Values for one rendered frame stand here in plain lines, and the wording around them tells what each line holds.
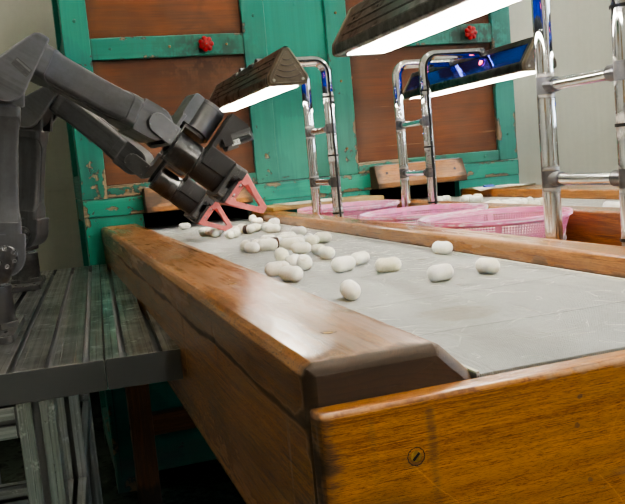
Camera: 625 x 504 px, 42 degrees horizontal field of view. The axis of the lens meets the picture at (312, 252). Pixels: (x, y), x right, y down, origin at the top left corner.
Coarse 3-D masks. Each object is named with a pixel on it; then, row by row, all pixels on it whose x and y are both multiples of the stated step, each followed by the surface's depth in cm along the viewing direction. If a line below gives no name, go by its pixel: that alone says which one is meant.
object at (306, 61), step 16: (304, 64) 178; (320, 64) 179; (304, 96) 195; (304, 112) 195; (320, 128) 187; (336, 144) 182; (336, 160) 182; (336, 176) 182; (336, 192) 183; (320, 208) 198; (336, 208) 183
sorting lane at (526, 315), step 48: (192, 240) 181; (240, 240) 170; (336, 240) 152; (336, 288) 96; (384, 288) 93; (432, 288) 90; (480, 288) 87; (528, 288) 84; (576, 288) 82; (624, 288) 80; (432, 336) 67; (480, 336) 65; (528, 336) 64; (576, 336) 62; (624, 336) 61
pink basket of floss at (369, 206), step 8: (376, 200) 222; (384, 200) 219; (392, 200) 216; (304, 208) 218; (344, 208) 199; (352, 208) 199; (360, 208) 199; (368, 208) 199; (376, 208) 201; (384, 208) 203; (392, 208) 206; (344, 216) 200; (352, 216) 200
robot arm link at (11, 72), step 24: (24, 48) 122; (48, 48) 126; (0, 72) 121; (24, 72) 123; (48, 72) 126; (72, 72) 129; (0, 96) 121; (72, 96) 130; (96, 96) 131; (120, 96) 133; (120, 120) 133; (144, 120) 135
